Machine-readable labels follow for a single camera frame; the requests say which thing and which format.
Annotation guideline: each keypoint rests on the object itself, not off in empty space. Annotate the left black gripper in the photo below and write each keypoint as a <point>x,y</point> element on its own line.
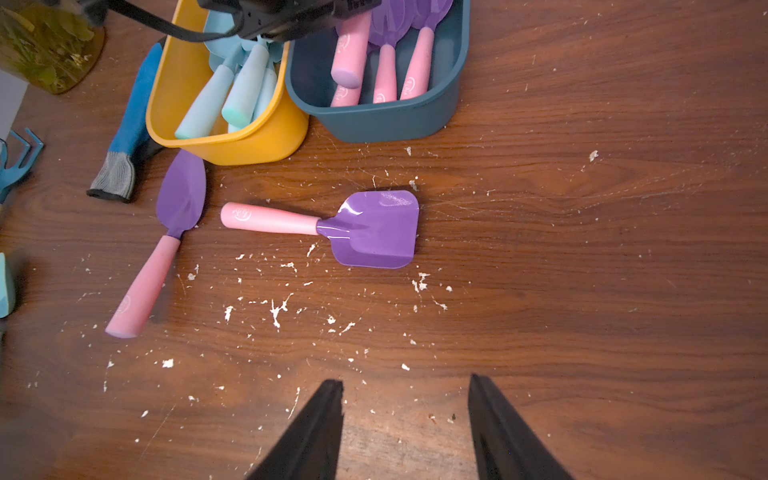
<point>289,20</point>

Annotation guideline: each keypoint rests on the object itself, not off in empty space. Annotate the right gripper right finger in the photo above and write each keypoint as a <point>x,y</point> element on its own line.
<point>505,446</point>

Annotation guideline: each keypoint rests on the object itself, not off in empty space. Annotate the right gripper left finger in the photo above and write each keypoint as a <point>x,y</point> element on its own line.
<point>310,446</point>

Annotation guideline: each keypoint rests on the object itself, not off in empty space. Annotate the teal shovel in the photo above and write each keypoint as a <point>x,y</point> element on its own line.
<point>7,288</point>
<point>257,56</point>
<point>201,116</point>
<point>264,96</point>

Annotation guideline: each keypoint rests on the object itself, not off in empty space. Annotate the teal plastic storage box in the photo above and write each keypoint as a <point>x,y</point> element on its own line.
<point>311,87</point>

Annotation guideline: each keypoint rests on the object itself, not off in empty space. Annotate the purple square shovel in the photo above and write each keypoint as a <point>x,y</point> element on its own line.
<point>373,229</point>
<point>427,15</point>
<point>390,21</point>
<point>351,51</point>

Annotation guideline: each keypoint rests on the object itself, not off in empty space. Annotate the yellow plastic storage box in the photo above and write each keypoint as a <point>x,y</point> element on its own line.
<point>183,72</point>

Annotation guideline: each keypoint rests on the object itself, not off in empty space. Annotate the purple pointed shovel top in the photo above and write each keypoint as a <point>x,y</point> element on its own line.
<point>345,97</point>

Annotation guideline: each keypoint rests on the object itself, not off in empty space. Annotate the purple pointed shovel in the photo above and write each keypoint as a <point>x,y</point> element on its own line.
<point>179,208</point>
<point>345,97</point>

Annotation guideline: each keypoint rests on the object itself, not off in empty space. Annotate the purple pointed shovel lower left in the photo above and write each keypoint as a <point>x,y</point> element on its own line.
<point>179,208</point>

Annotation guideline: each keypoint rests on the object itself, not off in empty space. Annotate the artificial plant in glass vase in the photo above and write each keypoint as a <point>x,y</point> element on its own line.
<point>50,44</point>

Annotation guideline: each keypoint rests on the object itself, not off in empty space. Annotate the blue grey gardening glove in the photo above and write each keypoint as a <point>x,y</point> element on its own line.
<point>132,144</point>

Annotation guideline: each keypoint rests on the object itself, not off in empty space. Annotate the blue rake yellow handle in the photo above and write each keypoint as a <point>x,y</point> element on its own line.
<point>13,173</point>

